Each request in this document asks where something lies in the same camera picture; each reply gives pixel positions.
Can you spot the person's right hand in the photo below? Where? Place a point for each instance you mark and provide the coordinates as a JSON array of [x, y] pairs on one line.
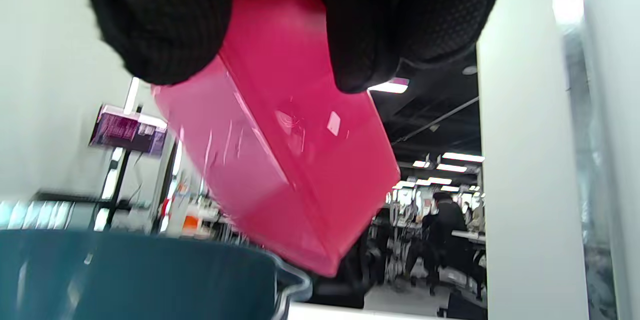
[[400, 9]]

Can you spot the teal plastic basin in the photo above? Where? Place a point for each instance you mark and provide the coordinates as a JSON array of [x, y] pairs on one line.
[[125, 280]]

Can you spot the purple sign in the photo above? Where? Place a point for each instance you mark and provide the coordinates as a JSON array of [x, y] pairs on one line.
[[125, 132]]

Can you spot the row of ceiling light panels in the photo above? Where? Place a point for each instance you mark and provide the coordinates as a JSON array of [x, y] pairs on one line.
[[462, 157]]

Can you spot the red plastic container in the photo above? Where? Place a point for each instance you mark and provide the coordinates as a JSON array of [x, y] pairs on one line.
[[300, 160]]

